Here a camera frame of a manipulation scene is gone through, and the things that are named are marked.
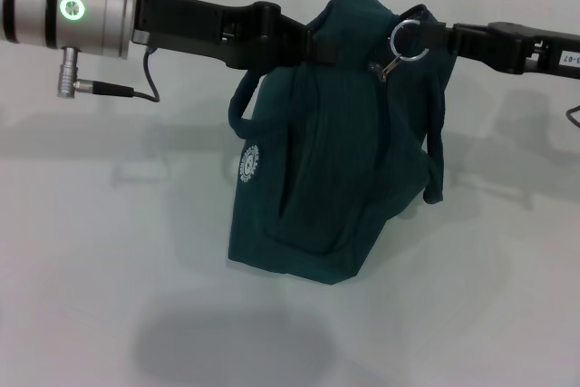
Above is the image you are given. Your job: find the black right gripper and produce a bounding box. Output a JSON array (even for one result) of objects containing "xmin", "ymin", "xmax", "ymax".
[{"xmin": 416, "ymin": 19, "xmax": 580, "ymax": 81}]

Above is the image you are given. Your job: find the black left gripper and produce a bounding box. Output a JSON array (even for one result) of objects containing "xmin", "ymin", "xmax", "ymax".
[{"xmin": 130, "ymin": 0, "xmax": 368, "ymax": 72}]

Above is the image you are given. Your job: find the dark green lunch bag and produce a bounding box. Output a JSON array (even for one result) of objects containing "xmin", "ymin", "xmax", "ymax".
[{"xmin": 226, "ymin": 0, "xmax": 457, "ymax": 286}]

